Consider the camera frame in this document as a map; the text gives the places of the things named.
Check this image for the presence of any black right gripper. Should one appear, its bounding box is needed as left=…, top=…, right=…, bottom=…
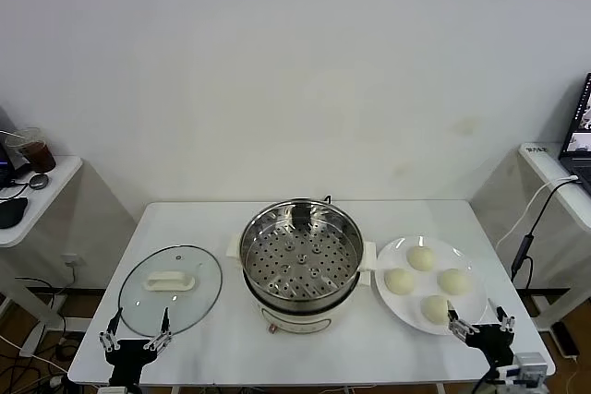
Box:
left=445, top=297, right=517, bottom=368

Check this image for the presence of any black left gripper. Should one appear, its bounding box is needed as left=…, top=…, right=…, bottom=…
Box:
left=98, top=306, right=175, bottom=386

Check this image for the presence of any white steamed baozi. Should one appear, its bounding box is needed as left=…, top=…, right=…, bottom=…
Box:
left=405, top=245, right=437, bottom=271
left=437, top=269, right=473, bottom=297
left=383, top=268, right=416, bottom=296
left=419, top=294, right=452, bottom=325

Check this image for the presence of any glass lid with cream handle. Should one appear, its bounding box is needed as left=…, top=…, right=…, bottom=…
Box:
left=117, top=245, right=223, bottom=338

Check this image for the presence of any stainless steel steamer basket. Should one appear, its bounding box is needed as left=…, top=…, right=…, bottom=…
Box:
left=224, top=198, right=379, bottom=310

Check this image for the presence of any white round plate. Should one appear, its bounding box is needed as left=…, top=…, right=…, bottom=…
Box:
left=374, top=235, right=489, bottom=336

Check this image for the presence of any black floor power strip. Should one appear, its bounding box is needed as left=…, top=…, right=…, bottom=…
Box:
left=551, top=321, right=581, bottom=361

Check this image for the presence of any cream electric cooking pot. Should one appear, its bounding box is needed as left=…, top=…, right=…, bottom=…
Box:
left=233, top=257, right=373, bottom=335

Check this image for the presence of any laptop screen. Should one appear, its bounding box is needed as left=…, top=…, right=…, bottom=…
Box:
left=0, top=105, right=29, bottom=187
left=558, top=72, right=591, bottom=178

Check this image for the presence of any plastic cup of iced coffee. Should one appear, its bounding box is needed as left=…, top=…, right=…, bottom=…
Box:
left=4, top=126, right=57, bottom=173

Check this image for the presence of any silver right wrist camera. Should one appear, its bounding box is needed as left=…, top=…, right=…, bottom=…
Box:
left=497, top=351, right=555, bottom=394

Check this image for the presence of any black cable with adapter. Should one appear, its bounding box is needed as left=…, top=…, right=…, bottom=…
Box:
left=510, top=180, right=582, bottom=292

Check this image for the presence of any white wall outlet with plug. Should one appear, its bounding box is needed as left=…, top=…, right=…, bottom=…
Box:
left=59, top=253, right=87, bottom=284

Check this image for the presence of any black floor cable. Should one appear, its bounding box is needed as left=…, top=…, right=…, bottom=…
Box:
left=15, top=276, right=68, bottom=296

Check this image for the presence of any white laptop cable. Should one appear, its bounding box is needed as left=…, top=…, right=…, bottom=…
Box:
left=496, top=175, right=578, bottom=250

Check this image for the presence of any round black puck with cable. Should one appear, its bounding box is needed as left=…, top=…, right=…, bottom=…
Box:
left=2, top=173, right=50, bottom=201

